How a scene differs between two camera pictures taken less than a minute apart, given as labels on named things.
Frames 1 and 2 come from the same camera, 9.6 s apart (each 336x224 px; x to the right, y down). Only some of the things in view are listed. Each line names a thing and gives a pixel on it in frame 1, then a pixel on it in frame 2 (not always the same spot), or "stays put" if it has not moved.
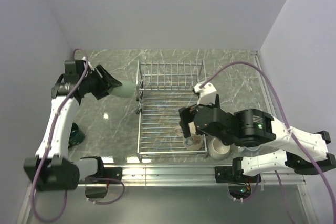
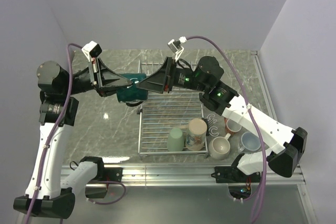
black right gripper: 186,114 → 159,82
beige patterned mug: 195,141 stays put
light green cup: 126,91 → 175,140
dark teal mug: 76,136 → 133,95
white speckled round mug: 217,150 stays put
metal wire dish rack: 164,87 stays put
